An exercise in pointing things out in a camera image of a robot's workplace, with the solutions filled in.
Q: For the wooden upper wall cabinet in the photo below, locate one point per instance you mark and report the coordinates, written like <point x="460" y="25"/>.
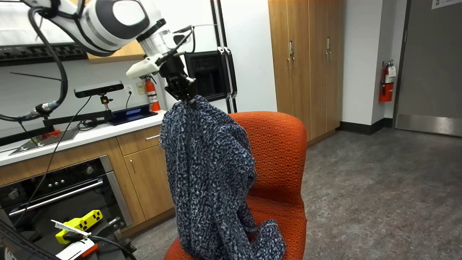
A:
<point x="123" y="52"/>

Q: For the grey door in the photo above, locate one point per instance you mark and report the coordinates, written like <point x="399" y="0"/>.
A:
<point x="431" y="62"/>

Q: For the white label box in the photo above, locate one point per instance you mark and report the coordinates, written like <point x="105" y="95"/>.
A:
<point x="74" y="248"/>

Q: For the thin white stick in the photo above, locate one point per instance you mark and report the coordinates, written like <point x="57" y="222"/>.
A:
<point x="70" y="225"/>

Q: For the blue flat box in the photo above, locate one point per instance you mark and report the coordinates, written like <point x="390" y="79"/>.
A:
<point x="132" y="114"/>

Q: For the white refrigerator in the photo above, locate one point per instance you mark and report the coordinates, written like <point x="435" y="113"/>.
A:
<point x="250" y="48"/>

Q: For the black baseboard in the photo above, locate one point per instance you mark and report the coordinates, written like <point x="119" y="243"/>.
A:
<point x="366" y="126"/>

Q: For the black computer monitor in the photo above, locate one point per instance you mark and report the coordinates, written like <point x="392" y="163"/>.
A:
<point x="211" y="72"/>

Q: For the black camera clamp arm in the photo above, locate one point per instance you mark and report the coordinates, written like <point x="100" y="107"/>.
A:
<point x="73" y="118"/>

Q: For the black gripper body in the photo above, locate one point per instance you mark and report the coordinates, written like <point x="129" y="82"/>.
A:
<point x="175" y="74"/>

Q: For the black built-in oven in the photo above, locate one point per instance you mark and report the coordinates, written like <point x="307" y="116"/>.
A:
<point x="63" y="192"/>

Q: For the red wall fire extinguisher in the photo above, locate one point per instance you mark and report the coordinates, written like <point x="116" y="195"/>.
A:
<point x="386" y="81"/>

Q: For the white wall outlet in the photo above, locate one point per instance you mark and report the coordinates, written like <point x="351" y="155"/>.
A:
<point x="129" y="90"/>

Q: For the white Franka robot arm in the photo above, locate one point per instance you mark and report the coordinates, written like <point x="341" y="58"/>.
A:
<point x="110" y="23"/>

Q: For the metal door kick plate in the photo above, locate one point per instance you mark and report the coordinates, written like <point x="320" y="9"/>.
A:
<point x="428" y="124"/>

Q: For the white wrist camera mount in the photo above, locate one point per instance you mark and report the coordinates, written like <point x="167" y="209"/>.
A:
<point x="145" y="66"/>

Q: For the black range hood strip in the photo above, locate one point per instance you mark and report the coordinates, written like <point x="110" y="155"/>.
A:
<point x="29" y="52"/>

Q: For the black stereo camera bar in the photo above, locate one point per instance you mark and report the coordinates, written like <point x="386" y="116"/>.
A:
<point x="96" y="90"/>

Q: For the red counter fire extinguisher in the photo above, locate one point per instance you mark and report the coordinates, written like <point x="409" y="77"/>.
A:
<point x="152" y="95"/>

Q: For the wooden kitchen counter cabinet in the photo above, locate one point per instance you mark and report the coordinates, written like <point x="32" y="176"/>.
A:
<point x="145" y="178"/>

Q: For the white wall sign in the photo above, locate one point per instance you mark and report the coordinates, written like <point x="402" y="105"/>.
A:
<point x="448" y="3"/>

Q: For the tall wooden cabinet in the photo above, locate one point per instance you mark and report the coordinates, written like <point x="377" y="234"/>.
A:
<point x="308" y="66"/>

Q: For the orange upholstered chair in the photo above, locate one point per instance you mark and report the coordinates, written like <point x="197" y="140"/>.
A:
<point x="279" y="153"/>

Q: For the blue speckled knit cloth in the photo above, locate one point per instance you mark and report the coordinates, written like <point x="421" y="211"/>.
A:
<point x="211" y="178"/>

